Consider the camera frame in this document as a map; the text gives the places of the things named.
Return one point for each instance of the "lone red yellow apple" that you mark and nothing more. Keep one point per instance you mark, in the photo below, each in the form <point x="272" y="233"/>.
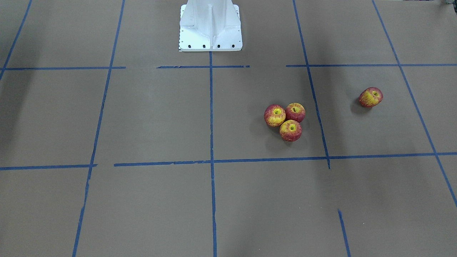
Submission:
<point x="370" y="97"/>

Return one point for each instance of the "back red yellow apple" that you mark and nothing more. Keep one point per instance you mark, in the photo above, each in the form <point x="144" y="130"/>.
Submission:
<point x="290" y="130"/>

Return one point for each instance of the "front red yellow apple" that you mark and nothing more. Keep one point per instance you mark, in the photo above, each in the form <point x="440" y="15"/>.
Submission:
<point x="274" y="115"/>
<point x="296" y="112"/>

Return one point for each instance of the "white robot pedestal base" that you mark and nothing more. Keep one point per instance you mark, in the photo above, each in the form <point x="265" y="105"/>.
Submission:
<point x="210" y="25"/>

